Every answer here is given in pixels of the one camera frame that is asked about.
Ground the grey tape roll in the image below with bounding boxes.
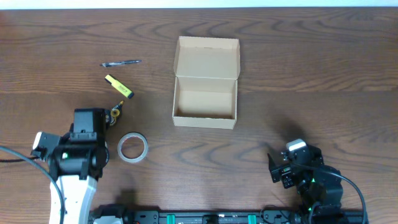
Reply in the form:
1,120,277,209
117,132,149,164

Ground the yellow highlighter marker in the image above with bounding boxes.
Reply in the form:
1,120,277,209
104,74,134,99

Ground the brown cardboard box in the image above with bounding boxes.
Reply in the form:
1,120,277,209
172,36,241,129

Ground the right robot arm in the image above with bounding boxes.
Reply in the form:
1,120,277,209
268,145,346,223

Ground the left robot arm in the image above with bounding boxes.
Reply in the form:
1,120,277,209
48,108,109,223

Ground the right black cable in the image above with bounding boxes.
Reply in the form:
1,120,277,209
292,163,369,224

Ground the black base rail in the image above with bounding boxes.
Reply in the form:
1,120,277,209
88,204,369,224

